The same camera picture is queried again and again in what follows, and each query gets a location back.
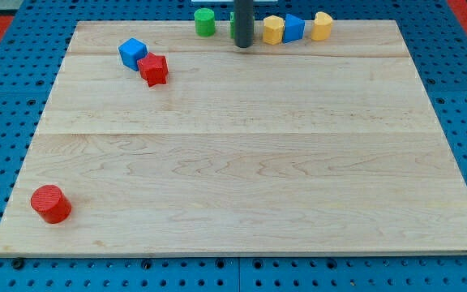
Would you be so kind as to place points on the light wooden board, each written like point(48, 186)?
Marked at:
point(312, 148)

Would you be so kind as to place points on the green block behind rod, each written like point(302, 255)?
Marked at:
point(232, 25)

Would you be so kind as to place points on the red star block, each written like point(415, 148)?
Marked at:
point(153, 69)

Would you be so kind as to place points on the green cylinder block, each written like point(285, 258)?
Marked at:
point(204, 22)

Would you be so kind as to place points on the blue triangle block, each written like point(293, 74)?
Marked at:
point(294, 28)

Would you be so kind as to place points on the blue cube block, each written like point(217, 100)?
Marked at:
point(131, 51)

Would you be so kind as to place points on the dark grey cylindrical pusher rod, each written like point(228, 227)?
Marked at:
point(244, 23)

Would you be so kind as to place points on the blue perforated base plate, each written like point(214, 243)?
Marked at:
point(30, 56)

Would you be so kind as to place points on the red cylinder block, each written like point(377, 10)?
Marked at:
point(51, 204)

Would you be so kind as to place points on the yellow hexagon block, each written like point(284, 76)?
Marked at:
point(273, 30)

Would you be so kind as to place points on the yellow heart block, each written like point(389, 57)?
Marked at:
point(321, 27)

